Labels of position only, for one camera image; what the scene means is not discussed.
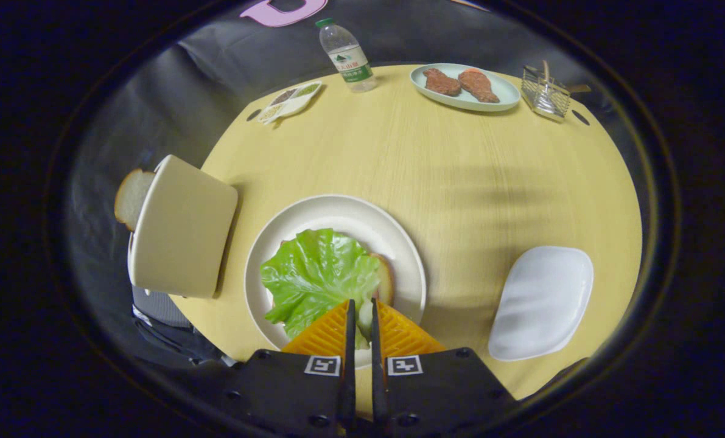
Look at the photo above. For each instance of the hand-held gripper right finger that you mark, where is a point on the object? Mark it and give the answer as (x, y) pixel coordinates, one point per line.
(378, 377)

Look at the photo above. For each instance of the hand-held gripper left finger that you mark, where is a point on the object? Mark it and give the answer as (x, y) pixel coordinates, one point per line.
(350, 365)

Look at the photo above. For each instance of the green lettuce leaf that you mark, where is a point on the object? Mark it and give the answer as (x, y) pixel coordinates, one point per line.
(313, 274)

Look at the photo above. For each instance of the white bread slice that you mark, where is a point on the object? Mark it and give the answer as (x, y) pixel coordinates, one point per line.
(132, 198)

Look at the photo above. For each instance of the bread slice under ham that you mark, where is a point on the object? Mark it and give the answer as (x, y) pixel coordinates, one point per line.
(386, 283)

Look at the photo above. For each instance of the round cream plate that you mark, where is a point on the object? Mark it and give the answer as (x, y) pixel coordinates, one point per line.
(338, 213)

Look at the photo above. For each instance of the white square plate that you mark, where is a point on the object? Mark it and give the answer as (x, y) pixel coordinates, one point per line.
(542, 304)

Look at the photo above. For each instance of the cream toaster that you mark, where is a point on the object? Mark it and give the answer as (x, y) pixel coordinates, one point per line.
(182, 231)

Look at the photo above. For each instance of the white divided seasoning dish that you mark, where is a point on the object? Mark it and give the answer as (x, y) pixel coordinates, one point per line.
(292, 102)

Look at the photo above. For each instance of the clear plastic water bottle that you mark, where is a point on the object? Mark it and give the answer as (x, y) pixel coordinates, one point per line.
(347, 61)

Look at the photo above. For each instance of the reddish brown meat patty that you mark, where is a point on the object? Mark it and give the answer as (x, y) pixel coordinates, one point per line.
(478, 85)

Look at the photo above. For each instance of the pale green oval plate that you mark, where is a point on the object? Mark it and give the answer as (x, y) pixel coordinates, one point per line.
(503, 94)

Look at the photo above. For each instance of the clear utensil holder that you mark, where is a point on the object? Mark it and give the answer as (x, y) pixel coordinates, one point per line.
(545, 97)

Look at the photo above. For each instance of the wooden stick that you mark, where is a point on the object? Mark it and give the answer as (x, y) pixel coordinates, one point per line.
(546, 73)

